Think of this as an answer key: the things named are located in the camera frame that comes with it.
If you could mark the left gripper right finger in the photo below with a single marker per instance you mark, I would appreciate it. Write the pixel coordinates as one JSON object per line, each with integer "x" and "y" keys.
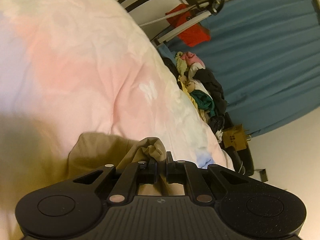
{"x": 174, "y": 171}

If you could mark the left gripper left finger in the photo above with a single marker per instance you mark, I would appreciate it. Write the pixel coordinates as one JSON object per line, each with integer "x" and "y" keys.
{"x": 147, "y": 171}

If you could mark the pastel tie-dye duvet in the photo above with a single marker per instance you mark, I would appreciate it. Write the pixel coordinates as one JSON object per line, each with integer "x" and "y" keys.
{"x": 70, "y": 67}

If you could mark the blue curtain right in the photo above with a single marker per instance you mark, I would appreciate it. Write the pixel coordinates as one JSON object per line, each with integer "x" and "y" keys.
{"x": 265, "y": 55}

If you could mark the beige printed t-shirt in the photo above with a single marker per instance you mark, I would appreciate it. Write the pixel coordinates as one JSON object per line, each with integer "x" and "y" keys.
{"x": 94, "y": 150}

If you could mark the pile of mixed clothes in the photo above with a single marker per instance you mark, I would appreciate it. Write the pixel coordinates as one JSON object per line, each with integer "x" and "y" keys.
{"x": 202, "y": 88}

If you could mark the brown cardboard box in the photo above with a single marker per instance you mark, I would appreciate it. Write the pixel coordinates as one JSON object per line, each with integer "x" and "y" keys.
{"x": 235, "y": 137}

